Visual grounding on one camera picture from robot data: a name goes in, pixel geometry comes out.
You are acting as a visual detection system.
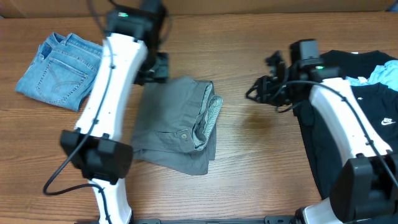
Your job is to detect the grey cotton shorts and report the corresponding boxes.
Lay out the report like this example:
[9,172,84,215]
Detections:
[131,77,223,175]

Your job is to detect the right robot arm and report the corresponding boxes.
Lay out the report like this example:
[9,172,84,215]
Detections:
[246,39,397,224]

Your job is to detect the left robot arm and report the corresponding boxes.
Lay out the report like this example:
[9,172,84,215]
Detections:
[60,0,169,223]

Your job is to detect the black t-shirt underneath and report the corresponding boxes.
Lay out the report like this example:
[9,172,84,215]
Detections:
[294,50,397,187]

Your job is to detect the folded blue denim jeans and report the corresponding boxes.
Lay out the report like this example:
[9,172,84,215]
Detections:
[16,32,103,111]

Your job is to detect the black Nike t-shirt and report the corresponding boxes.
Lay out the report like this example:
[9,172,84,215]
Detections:
[312,83,397,199]

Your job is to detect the light blue shirt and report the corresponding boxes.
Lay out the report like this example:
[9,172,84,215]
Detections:
[346,60,397,91]

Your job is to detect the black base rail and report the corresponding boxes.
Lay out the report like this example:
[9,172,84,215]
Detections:
[129,216,302,224]

